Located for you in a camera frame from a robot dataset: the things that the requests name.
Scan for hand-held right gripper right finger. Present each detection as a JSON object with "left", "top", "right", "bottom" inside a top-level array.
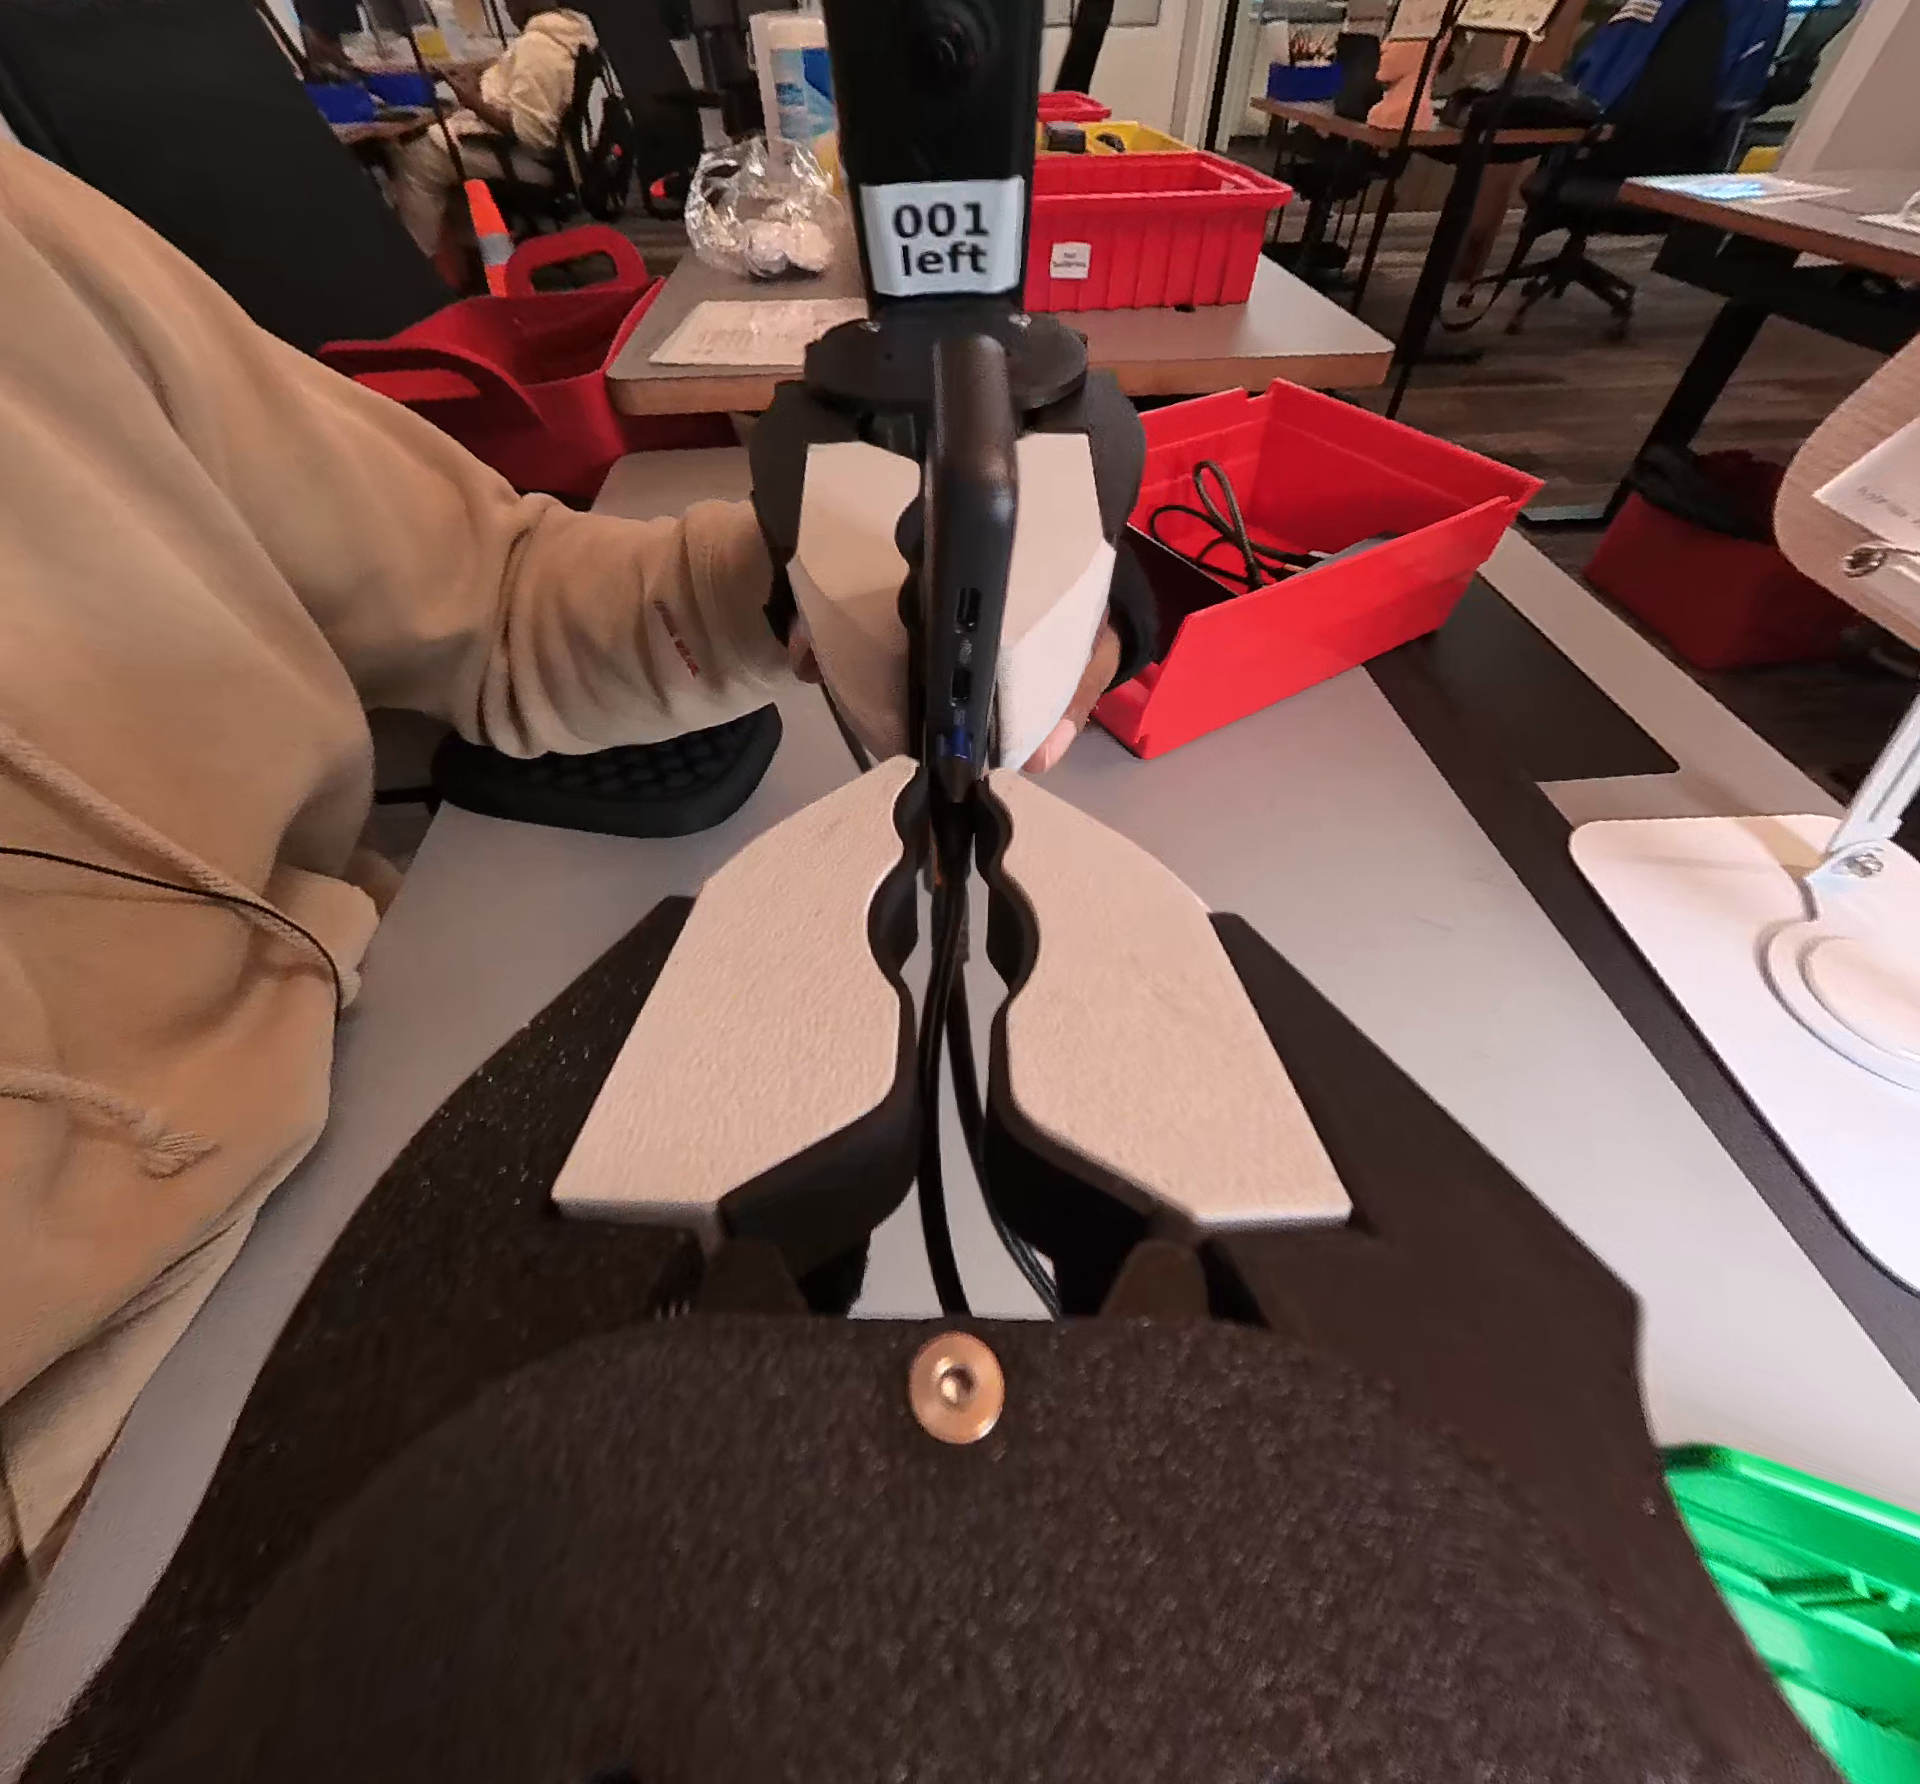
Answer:
[{"left": 977, "top": 768, "right": 1356, "bottom": 1315}]

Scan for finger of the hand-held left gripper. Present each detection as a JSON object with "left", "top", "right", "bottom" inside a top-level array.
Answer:
[
  {"left": 993, "top": 433, "right": 1119, "bottom": 780},
  {"left": 785, "top": 445, "right": 925, "bottom": 767}
]

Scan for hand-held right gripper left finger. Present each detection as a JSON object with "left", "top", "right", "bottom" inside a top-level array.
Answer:
[{"left": 549, "top": 752, "right": 924, "bottom": 1315}]

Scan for black blue-plug usb cable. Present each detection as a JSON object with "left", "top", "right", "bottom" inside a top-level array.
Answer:
[{"left": 914, "top": 722, "right": 993, "bottom": 1318}]

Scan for red plastic bin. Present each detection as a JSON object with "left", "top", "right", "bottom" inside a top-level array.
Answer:
[{"left": 1091, "top": 381, "right": 1548, "bottom": 760}]

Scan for green plastic bin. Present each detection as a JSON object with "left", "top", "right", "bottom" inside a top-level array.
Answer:
[{"left": 1663, "top": 1441, "right": 1920, "bottom": 1784}]

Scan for person's left forearm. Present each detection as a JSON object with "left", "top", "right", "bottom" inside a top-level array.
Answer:
[{"left": 344, "top": 359, "right": 802, "bottom": 760}]

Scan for black bin divider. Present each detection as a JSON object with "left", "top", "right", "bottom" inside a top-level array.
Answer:
[{"left": 1122, "top": 524, "right": 1255, "bottom": 631}]

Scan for white blue wipes canister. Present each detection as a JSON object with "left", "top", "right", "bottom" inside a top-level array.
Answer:
[{"left": 746, "top": 8, "right": 836, "bottom": 187}]

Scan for clear plastic bag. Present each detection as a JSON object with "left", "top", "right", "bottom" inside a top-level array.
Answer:
[{"left": 684, "top": 133, "right": 849, "bottom": 281}]

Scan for white paper sheet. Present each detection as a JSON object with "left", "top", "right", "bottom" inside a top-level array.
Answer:
[{"left": 648, "top": 297, "right": 868, "bottom": 371}]

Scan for wooden-edged side table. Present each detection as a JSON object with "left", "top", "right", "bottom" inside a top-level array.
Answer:
[{"left": 607, "top": 247, "right": 1402, "bottom": 422}]

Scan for red labelled storage bins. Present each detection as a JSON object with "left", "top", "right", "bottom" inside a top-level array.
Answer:
[{"left": 1027, "top": 149, "right": 1296, "bottom": 316}]

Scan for orange traffic cone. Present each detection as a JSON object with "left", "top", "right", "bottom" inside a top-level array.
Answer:
[{"left": 459, "top": 177, "right": 517, "bottom": 298}]

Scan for instruction sheet board white stand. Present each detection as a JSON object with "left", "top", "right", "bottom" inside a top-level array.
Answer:
[{"left": 1566, "top": 316, "right": 1920, "bottom": 1289}]

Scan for person's beige hoodie torso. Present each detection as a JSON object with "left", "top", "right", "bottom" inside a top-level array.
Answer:
[{"left": 0, "top": 120, "right": 526, "bottom": 1592}]

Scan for red floor bin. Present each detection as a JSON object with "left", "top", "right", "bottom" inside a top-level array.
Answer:
[{"left": 1584, "top": 492, "right": 1863, "bottom": 676}]

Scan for office chair with blue jacket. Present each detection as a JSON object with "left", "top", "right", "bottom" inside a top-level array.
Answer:
[{"left": 1506, "top": 0, "right": 1804, "bottom": 336}]

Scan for wooden-top desk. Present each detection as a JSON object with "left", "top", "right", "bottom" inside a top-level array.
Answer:
[{"left": 1596, "top": 171, "right": 1920, "bottom": 529}]

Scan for grey usb hub cable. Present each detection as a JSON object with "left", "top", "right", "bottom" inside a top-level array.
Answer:
[{"left": 1144, "top": 460, "right": 1308, "bottom": 590}]

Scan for red handled basket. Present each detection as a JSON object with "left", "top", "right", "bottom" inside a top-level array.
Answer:
[{"left": 317, "top": 229, "right": 666, "bottom": 502}]

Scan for thin black clip cable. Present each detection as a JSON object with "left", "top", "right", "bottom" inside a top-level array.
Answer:
[{"left": 0, "top": 841, "right": 349, "bottom": 1010}]

